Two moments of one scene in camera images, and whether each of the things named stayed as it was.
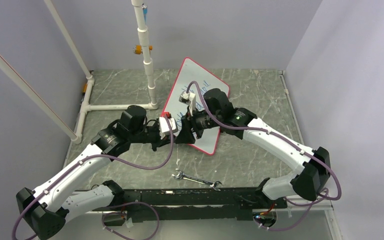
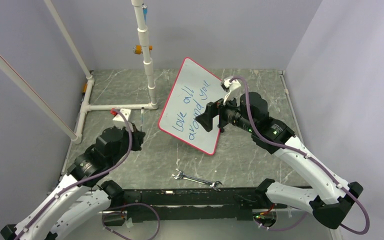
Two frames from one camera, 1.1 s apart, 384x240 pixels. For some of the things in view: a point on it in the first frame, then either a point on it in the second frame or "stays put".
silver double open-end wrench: x=181 y=176 stays put
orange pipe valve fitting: x=137 y=49 stays put
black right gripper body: x=199 y=122 → x=229 y=113
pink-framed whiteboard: x=180 y=103 stays put
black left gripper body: x=151 y=135 → x=135 y=145
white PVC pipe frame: x=86 y=102 stays put
